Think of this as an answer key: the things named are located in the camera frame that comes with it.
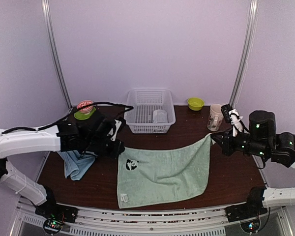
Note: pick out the aluminium frame post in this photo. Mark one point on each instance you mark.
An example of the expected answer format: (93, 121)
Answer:
(54, 51)
(247, 46)

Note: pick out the lime green bowl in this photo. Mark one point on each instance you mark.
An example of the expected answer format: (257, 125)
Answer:
(195, 104)

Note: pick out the red patterned bowl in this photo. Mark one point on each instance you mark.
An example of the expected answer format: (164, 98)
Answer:
(85, 107)

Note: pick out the green panda towel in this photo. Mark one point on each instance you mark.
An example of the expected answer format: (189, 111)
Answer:
(151, 177)

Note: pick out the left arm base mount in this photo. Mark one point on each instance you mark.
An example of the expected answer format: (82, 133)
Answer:
(55, 222)

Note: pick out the rolled grey towel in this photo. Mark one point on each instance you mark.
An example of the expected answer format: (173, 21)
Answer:
(159, 116)

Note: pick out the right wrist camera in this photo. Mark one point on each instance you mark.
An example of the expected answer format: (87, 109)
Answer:
(232, 116)

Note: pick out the cream printed mug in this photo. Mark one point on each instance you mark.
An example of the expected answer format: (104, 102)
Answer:
(215, 117)

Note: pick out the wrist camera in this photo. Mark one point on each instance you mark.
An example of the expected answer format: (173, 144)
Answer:
(232, 116)
(117, 127)

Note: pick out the light blue towel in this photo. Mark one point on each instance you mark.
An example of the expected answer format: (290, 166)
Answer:
(76, 164)

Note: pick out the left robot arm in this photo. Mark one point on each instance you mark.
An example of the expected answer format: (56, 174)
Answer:
(95, 138)

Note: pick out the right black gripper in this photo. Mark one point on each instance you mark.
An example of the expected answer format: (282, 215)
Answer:
(227, 146)

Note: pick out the green plate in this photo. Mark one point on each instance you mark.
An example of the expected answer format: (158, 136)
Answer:
(81, 116)

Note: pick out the front aluminium rail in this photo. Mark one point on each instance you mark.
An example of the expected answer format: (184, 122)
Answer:
(210, 221)

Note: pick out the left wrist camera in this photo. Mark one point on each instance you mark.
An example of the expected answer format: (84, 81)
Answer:
(117, 127)

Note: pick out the white plastic basket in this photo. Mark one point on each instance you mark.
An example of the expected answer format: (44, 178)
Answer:
(145, 101)

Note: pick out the right aluminium frame post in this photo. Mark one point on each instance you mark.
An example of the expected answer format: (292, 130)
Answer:
(247, 46)

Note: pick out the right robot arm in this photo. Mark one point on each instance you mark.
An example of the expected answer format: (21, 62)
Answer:
(260, 139)

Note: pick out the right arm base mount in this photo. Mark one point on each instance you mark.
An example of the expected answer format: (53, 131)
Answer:
(245, 214)

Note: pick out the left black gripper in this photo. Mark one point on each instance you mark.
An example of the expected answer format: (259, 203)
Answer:
(119, 148)

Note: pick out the left aluminium frame post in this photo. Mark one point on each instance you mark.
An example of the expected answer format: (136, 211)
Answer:
(54, 51)

